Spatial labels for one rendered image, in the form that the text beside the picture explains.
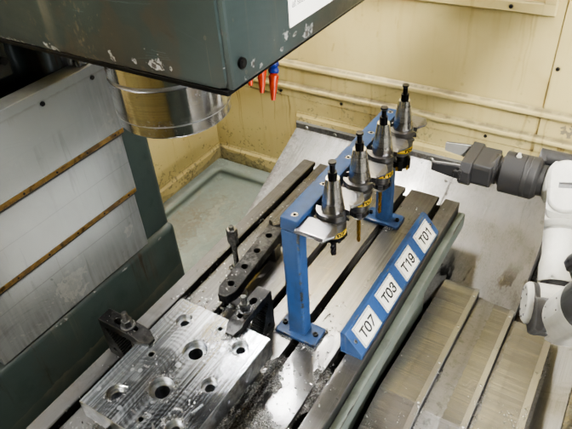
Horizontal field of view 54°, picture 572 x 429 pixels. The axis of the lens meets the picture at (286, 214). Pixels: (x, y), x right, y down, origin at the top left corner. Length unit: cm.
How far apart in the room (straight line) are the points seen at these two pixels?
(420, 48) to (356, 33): 20
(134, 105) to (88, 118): 55
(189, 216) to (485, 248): 105
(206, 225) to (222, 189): 23
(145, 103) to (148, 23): 16
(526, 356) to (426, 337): 24
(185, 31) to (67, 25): 17
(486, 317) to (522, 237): 28
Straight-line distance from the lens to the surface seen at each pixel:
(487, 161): 126
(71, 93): 125
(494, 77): 171
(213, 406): 107
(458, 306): 158
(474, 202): 180
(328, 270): 140
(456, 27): 169
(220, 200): 219
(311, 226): 103
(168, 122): 74
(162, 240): 162
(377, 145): 119
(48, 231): 131
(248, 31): 57
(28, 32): 76
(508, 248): 173
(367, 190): 112
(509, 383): 146
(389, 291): 130
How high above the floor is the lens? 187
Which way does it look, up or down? 38 degrees down
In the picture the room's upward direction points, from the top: 5 degrees counter-clockwise
